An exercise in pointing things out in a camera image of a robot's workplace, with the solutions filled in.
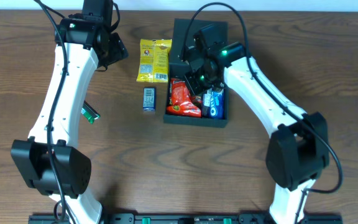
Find black box container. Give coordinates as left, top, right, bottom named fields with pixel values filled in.
left=162, top=17, right=229, bottom=128

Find blue Oreo pack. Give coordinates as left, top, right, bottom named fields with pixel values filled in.
left=201, top=89, right=224, bottom=119

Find red snack bag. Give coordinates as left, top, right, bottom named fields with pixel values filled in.
left=166, top=78, right=201, bottom=118

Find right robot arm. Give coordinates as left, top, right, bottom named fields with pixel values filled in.
left=180, top=42, right=329, bottom=223

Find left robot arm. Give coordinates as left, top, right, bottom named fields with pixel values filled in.
left=11, top=10, right=128, bottom=223

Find small blue gum pack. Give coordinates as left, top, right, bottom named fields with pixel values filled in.
left=142, top=87, right=156, bottom=111

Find yellow snack bag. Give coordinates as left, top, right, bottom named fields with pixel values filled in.
left=136, top=39, right=172, bottom=83

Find green wrapped bar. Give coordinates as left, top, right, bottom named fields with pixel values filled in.
left=81, top=101, right=100, bottom=124

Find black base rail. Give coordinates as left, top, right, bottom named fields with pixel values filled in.
left=28, top=213, right=343, bottom=224

